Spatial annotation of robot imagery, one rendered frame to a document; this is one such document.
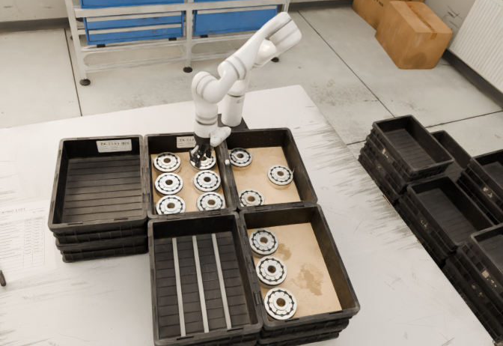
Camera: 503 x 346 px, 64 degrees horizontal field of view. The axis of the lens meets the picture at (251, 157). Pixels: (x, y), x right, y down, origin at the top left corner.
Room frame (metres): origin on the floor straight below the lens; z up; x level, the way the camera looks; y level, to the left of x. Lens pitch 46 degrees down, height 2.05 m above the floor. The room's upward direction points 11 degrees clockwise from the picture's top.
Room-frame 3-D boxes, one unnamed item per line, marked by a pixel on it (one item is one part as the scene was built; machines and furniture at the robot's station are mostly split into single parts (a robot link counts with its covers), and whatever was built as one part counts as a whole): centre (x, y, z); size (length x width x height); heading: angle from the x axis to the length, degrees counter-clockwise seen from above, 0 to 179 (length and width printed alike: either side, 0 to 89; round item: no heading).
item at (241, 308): (0.59, 0.08, 0.87); 0.40 x 0.30 x 0.11; 20
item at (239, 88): (1.42, 0.12, 1.05); 0.09 x 0.09 x 0.17; 36
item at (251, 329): (0.59, 0.08, 0.92); 0.40 x 0.30 x 0.02; 20
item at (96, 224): (0.86, 0.50, 0.92); 0.40 x 0.30 x 0.02; 20
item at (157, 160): (1.04, 0.32, 0.86); 0.10 x 0.10 x 0.01
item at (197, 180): (0.99, 0.15, 0.86); 0.10 x 0.10 x 0.01
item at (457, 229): (1.44, -1.09, 0.31); 0.40 x 0.30 x 0.34; 30
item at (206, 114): (0.97, 0.17, 1.27); 0.09 x 0.07 x 0.15; 52
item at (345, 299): (0.69, -0.20, 0.87); 0.40 x 0.30 x 0.11; 20
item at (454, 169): (1.99, -1.23, 0.26); 0.40 x 0.30 x 0.23; 30
